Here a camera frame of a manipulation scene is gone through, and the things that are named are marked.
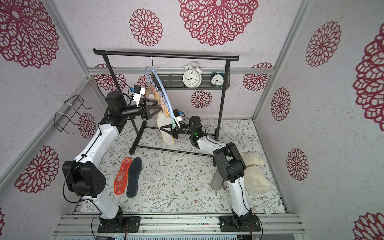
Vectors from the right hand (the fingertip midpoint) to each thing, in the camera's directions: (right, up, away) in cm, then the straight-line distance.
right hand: (160, 127), depth 79 cm
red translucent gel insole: (-25, -30, +9) cm, 39 cm away
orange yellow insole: (+3, +3, -3) cm, 5 cm away
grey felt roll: (+32, -31, +6) cm, 44 cm away
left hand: (+1, +11, -5) cm, 12 cm away
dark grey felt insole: (-18, -26, +13) cm, 35 cm away
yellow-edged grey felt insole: (-6, +18, +4) cm, 19 cm away
